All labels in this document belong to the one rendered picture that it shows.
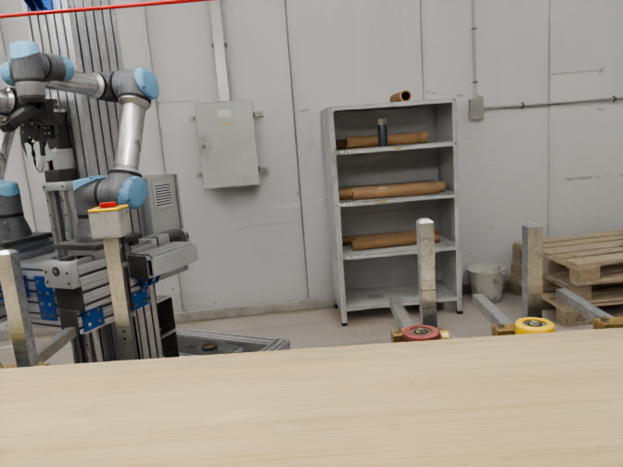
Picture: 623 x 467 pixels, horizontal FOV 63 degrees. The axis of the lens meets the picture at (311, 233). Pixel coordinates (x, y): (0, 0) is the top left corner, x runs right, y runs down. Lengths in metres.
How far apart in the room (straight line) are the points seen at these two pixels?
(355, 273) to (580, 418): 3.33
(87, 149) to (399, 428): 1.73
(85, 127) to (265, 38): 2.09
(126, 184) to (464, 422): 1.40
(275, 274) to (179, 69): 1.70
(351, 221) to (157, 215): 2.00
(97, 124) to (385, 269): 2.62
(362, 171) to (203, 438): 3.32
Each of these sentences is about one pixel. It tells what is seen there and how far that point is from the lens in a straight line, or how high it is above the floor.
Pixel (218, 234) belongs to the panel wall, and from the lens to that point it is 4.03.
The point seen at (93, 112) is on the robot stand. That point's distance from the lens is 2.26.
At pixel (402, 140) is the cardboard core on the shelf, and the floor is 1.29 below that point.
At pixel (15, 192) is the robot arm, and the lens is 2.40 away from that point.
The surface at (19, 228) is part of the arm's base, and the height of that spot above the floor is 1.08.
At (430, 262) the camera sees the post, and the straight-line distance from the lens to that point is 1.24.
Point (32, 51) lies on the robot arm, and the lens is 1.71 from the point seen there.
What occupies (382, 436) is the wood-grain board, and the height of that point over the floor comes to 0.90.
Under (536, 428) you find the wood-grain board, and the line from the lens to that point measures 0.87.
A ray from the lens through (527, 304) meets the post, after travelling 1.34.
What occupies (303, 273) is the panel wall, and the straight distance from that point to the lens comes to 4.09.
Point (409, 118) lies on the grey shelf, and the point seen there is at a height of 1.45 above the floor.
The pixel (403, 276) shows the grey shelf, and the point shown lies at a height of 0.20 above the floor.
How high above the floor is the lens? 1.34
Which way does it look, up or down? 10 degrees down
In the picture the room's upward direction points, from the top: 4 degrees counter-clockwise
